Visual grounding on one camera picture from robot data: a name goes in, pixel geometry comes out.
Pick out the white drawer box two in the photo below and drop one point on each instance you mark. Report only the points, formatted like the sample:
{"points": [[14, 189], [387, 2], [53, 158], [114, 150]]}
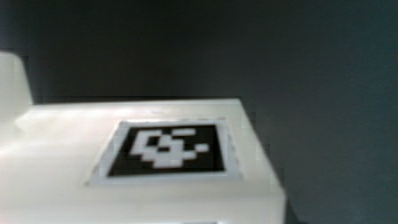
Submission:
{"points": [[129, 162]]}

